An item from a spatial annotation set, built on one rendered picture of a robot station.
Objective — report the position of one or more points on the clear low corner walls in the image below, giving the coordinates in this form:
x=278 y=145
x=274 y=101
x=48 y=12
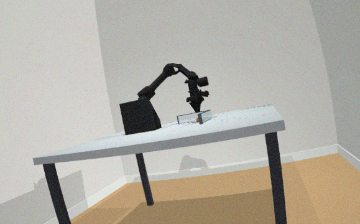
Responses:
x=188 y=118

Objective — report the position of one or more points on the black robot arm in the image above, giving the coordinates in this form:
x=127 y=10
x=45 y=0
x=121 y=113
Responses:
x=168 y=70

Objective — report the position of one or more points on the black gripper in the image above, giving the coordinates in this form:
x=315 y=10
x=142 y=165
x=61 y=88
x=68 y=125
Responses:
x=195 y=99

